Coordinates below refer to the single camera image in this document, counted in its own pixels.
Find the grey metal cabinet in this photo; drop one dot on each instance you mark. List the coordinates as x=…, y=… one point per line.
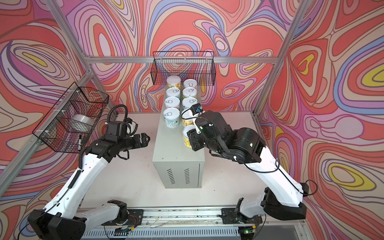
x=177, y=165

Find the green label can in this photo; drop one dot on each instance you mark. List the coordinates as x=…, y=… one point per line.
x=174, y=82

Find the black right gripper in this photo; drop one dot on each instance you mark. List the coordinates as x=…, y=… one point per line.
x=194, y=138

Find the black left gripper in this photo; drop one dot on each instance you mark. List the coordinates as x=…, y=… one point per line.
x=138, y=144

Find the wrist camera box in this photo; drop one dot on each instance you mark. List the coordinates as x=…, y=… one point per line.
x=196, y=109
x=117, y=130

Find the black marker pen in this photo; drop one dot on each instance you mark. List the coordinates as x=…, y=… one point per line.
x=80, y=143

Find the brown label can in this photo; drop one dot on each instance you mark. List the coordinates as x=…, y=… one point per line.
x=173, y=92

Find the black wire basket left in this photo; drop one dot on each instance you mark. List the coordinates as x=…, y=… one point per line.
x=70, y=122

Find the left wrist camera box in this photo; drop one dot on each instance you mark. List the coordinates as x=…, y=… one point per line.
x=117, y=130

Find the silver tape roll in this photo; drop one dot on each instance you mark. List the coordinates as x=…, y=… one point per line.
x=81, y=121

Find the aluminium frame post right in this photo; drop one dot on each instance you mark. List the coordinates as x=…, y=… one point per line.
x=291, y=32

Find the black wire basket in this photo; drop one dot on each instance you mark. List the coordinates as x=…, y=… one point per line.
x=197, y=65
x=70, y=122

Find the aluminium frame crossbar back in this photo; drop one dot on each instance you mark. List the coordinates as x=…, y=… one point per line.
x=218, y=60

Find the aluminium frame post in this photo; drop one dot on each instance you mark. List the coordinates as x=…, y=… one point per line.
x=70, y=36
x=291, y=32

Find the aluminium frame post left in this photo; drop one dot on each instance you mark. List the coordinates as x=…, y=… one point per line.
x=70, y=36

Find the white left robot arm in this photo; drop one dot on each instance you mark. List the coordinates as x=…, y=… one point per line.
x=58, y=220

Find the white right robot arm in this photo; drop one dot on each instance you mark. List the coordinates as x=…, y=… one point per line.
x=282, y=198

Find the pink label can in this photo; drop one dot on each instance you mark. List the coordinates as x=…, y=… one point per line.
x=190, y=83

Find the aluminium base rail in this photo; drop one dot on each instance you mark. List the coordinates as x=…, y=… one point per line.
x=201, y=223

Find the black wire basket back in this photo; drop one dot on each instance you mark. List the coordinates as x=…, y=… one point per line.
x=197, y=65

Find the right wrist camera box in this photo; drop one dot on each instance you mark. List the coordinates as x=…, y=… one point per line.
x=196, y=109

